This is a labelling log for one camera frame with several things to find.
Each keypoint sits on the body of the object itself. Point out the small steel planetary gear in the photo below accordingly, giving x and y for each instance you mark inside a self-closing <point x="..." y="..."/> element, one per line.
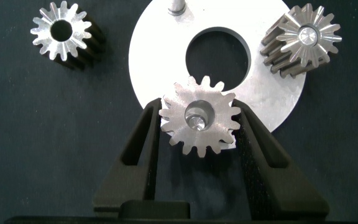
<point x="297" y="46"/>
<point x="61" y="47"/>
<point x="199" y="143"/>

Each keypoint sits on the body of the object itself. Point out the dark rubber work mat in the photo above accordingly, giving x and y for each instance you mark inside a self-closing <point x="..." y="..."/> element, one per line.
<point x="26" y="140"/>

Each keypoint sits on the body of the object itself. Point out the round white carrier plate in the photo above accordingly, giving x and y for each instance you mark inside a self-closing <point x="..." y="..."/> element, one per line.
<point x="157" y="62"/>

